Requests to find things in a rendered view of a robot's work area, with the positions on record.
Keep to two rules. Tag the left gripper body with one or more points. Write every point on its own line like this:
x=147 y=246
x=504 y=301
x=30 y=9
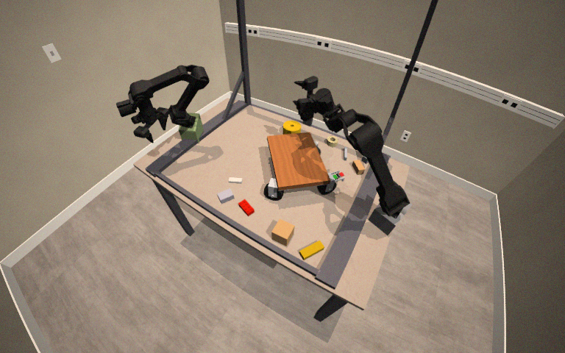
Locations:
x=310 y=84

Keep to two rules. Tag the small orange-brown wooden block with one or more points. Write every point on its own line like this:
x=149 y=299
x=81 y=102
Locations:
x=357 y=165

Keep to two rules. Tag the red toy building brick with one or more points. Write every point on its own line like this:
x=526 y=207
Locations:
x=246 y=207

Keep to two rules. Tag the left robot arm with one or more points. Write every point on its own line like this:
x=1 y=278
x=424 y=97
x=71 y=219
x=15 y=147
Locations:
x=367 y=139

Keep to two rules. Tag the wooden dolly with black caster wheels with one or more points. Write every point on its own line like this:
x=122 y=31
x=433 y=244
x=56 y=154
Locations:
x=297 y=164

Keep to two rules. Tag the grey metal gantry frame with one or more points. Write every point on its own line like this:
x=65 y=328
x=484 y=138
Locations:
x=244 y=76

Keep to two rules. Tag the beige roll of masking tape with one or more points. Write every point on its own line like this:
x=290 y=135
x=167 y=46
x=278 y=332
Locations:
x=332 y=141

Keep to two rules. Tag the yellow cylinder with centre hole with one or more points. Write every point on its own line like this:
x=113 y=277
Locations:
x=291 y=127

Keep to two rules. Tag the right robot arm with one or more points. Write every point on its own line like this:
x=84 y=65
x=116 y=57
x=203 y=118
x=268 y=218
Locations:
x=141 y=91

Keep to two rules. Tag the tan cardboard box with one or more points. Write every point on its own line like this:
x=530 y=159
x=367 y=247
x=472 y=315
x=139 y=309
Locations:
x=282 y=232

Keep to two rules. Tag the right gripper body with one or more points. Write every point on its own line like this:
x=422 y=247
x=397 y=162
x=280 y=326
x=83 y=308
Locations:
x=150 y=118

